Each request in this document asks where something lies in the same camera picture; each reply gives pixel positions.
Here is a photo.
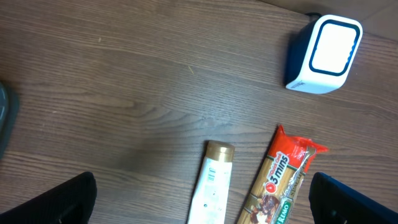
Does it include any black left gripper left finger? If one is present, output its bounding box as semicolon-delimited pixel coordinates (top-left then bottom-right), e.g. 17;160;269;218
1;172;97;224

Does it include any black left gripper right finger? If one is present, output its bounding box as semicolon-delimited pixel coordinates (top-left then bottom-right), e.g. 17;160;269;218
308;172;397;224

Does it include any orange spaghetti packet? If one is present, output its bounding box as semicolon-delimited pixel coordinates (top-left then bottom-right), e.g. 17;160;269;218
238;125;328;224

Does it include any white tube gold cap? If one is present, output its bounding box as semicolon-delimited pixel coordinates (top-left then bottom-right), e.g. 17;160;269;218
187;141;235;224

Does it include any white barcode scanner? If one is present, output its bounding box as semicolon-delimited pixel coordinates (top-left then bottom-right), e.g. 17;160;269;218
285;14;363;95

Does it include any grey plastic basket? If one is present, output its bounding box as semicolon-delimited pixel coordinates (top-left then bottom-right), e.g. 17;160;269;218
1;82;20;158

